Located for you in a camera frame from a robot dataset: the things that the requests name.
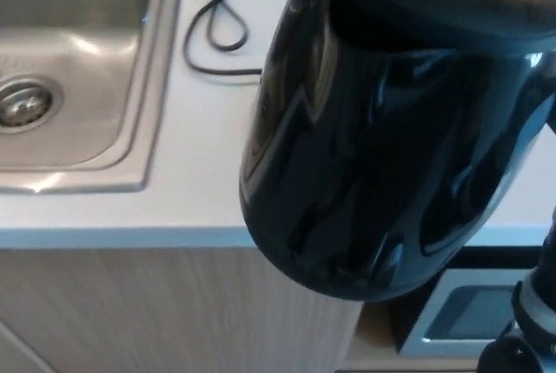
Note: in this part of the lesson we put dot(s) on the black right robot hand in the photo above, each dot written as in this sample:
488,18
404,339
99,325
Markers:
547,242

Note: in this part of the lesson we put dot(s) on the black electric kettle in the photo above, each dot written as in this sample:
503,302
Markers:
369,129

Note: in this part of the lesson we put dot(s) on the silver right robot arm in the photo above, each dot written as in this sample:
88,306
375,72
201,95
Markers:
532,316

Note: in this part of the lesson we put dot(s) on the built-in kitchen appliance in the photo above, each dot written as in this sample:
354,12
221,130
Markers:
460,316

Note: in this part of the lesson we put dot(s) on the stainless steel sink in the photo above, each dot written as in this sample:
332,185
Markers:
87,42

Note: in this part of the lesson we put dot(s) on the metal sink drain strainer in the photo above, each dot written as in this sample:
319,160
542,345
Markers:
21,103

